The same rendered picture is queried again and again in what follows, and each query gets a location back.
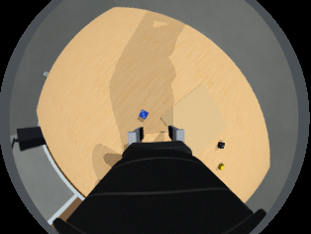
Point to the beige square mat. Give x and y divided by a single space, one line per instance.
198 114

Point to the blue die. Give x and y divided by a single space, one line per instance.
144 114

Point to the yellow die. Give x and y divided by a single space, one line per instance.
221 167

